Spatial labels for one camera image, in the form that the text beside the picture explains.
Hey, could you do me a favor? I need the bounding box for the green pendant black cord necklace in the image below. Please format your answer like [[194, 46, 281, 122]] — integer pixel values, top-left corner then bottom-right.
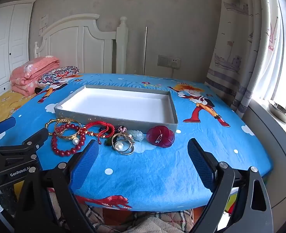
[[98, 125, 128, 147]]

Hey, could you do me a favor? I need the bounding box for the red flower brooch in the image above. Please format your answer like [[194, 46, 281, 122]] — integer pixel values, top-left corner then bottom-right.
[[146, 125, 175, 148]]

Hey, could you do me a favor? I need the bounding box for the white wooden headboard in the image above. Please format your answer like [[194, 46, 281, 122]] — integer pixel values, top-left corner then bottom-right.
[[34, 14, 129, 74]]

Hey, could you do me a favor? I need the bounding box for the gold bangle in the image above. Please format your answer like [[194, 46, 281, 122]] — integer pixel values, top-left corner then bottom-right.
[[54, 126, 81, 139]]

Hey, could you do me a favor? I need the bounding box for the grey cardboard box tray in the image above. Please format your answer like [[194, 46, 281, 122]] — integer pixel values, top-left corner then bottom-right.
[[54, 84, 178, 132]]

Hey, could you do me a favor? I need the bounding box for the pink folded quilt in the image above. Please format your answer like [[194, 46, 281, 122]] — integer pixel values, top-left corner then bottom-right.
[[9, 56, 61, 96]]

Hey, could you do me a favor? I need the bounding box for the paper notice on wall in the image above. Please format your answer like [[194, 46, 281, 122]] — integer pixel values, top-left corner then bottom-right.
[[39, 15, 48, 36]]

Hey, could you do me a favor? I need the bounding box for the yellow floral bed sheet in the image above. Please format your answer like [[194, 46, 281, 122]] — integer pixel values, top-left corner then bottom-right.
[[0, 90, 34, 127]]

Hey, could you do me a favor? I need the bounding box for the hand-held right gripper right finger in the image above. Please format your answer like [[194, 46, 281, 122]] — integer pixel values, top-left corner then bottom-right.
[[187, 138, 273, 233]]

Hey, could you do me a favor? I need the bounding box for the red string bracelet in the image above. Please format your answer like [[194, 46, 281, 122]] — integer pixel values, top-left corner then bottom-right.
[[78, 121, 115, 144]]

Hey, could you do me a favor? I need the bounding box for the gold bamboo bracelet with pearl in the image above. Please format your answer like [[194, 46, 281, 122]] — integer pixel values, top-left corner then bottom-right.
[[45, 118, 85, 145]]

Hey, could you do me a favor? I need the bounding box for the black flower gold ring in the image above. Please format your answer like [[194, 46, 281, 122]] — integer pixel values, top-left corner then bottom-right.
[[111, 134, 135, 156]]

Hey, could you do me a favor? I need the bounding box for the wall switch plate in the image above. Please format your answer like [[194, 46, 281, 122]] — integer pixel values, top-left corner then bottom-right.
[[157, 55, 170, 67]]

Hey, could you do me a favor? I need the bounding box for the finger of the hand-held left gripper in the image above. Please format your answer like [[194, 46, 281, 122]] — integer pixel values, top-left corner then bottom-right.
[[0, 116, 17, 148], [0, 127, 49, 162]]

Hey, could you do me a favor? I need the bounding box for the pale white flower brooch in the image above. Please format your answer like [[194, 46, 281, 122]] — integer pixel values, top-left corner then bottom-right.
[[128, 130, 143, 142]]

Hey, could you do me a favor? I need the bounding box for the metal pole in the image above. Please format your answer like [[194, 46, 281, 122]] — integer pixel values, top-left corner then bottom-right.
[[142, 26, 148, 76]]

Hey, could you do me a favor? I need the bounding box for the ship print curtain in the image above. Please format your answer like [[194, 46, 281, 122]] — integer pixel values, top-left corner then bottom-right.
[[205, 0, 286, 120]]

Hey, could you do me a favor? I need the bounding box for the plaid quilted cloth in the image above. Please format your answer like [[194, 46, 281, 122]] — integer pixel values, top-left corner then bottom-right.
[[48, 192, 194, 233]]

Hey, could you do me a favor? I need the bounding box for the white wardrobe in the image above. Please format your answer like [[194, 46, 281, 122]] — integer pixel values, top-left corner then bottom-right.
[[0, 0, 36, 95]]

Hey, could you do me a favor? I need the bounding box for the blue cartoon print tablecloth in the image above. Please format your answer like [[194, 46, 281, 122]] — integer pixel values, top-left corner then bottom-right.
[[0, 73, 273, 211]]

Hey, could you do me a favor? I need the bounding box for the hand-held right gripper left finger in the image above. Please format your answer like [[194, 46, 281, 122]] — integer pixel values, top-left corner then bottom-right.
[[14, 139, 100, 233]]

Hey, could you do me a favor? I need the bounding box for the patterned pillow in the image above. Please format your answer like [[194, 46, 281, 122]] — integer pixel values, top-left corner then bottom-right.
[[37, 66, 80, 89]]

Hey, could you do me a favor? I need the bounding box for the red bead bracelet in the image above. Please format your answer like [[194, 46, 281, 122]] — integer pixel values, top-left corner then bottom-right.
[[51, 123, 87, 156]]

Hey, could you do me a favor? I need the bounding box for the windowsill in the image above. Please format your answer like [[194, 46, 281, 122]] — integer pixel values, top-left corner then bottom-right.
[[240, 98, 286, 209]]

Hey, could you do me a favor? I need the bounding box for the metal bowl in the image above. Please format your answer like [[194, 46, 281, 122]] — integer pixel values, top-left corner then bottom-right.
[[268, 99, 286, 123]]

